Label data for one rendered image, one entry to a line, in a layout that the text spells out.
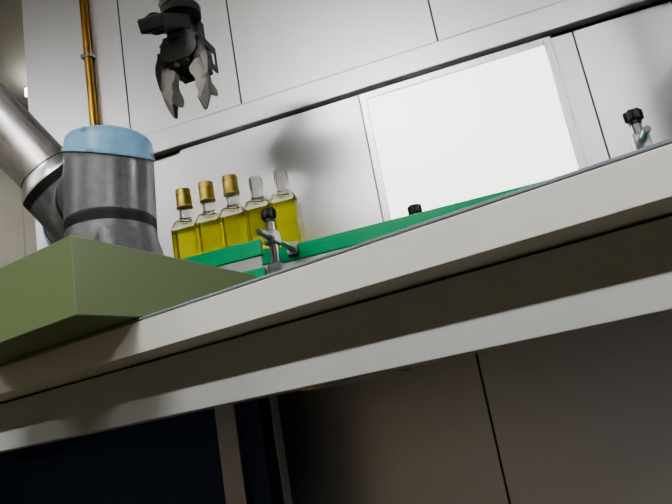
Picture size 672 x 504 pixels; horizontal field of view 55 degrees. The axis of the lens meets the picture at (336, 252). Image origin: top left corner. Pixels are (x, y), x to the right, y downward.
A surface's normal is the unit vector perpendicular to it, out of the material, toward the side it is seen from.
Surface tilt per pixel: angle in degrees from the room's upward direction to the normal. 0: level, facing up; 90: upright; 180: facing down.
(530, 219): 90
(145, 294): 90
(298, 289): 90
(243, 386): 90
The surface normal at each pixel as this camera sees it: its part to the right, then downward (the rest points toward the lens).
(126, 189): 0.58, -0.31
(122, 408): -0.55, -0.11
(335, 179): -0.30, -0.18
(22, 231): 0.81, -0.27
